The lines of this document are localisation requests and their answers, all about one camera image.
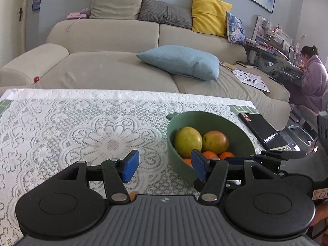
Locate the person in purple robe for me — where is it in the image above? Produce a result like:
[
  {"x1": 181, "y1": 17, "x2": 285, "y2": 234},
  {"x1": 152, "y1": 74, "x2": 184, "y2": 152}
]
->
[{"x1": 290, "y1": 46, "x2": 327, "y2": 113}]

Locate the red yellow apple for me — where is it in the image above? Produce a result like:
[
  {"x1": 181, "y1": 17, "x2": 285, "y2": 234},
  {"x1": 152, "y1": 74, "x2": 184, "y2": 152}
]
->
[{"x1": 202, "y1": 131, "x2": 230, "y2": 154}]

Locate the yellow pillow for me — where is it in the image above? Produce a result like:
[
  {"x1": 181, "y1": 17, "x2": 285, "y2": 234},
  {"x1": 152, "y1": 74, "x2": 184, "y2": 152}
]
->
[{"x1": 191, "y1": 0, "x2": 232, "y2": 38}]

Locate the floral blue pillow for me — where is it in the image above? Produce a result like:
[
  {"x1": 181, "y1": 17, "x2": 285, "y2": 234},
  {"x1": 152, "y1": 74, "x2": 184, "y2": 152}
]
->
[{"x1": 226, "y1": 11, "x2": 246, "y2": 46}]

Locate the yellow green apple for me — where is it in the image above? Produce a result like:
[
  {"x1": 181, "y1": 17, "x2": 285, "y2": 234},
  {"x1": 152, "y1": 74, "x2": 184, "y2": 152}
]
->
[{"x1": 174, "y1": 127, "x2": 203, "y2": 158}]

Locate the pink object on sofa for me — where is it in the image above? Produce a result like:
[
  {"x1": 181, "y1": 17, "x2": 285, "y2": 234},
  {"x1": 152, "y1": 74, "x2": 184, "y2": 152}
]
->
[{"x1": 66, "y1": 8, "x2": 91, "y2": 32}]

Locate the patterned paper on sofa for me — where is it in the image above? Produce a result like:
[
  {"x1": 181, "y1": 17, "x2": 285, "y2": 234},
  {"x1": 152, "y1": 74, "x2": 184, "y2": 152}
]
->
[{"x1": 232, "y1": 69, "x2": 270, "y2": 93}]

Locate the grey back cushion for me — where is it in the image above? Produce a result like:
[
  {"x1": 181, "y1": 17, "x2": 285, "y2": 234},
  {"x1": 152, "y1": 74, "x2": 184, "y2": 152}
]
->
[{"x1": 138, "y1": 0, "x2": 192, "y2": 30}]

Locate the light blue pillow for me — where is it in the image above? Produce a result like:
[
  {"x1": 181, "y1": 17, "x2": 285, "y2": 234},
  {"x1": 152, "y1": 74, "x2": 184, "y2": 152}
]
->
[{"x1": 136, "y1": 45, "x2": 220, "y2": 81}]

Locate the brown kiwi fruit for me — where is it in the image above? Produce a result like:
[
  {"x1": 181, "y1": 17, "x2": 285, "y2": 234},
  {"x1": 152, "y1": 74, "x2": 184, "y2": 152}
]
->
[{"x1": 129, "y1": 191, "x2": 138, "y2": 201}]

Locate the cluttered desk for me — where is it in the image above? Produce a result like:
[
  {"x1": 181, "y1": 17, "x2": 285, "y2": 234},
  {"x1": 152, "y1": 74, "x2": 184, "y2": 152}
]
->
[{"x1": 246, "y1": 16, "x2": 303, "y2": 82}]

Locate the green colander bowl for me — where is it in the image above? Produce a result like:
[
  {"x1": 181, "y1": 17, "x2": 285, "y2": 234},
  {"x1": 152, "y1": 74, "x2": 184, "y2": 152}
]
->
[{"x1": 166, "y1": 111, "x2": 256, "y2": 186}]

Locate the small tangerine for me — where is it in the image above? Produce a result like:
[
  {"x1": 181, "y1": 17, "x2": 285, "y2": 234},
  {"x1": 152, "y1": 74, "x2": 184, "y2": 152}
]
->
[{"x1": 183, "y1": 158, "x2": 192, "y2": 167}]

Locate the large orange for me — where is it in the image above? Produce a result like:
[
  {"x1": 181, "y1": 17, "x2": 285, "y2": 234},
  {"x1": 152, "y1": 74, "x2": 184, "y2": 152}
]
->
[{"x1": 219, "y1": 152, "x2": 235, "y2": 160}]

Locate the beige sofa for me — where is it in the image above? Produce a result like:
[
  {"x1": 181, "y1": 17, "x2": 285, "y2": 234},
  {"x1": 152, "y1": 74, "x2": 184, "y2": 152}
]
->
[{"x1": 1, "y1": 19, "x2": 290, "y2": 131}]

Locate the black notebook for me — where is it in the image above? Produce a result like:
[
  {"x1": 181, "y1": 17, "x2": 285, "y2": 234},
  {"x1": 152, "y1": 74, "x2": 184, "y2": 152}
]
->
[{"x1": 238, "y1": 113, "x2": 288, "y2": 150}]

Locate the white lace tablecloth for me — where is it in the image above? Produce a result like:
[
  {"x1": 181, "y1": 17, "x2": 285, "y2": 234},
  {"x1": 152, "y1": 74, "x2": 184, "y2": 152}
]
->
[{"x1": 1, "y1": 89, "x2": 256, "y2": 245}]

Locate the white door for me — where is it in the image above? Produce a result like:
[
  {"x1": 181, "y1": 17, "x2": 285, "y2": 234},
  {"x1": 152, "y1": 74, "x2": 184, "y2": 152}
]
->
[{"x1": 0, "y1": 0, "x2": 28, "y2": 67}]

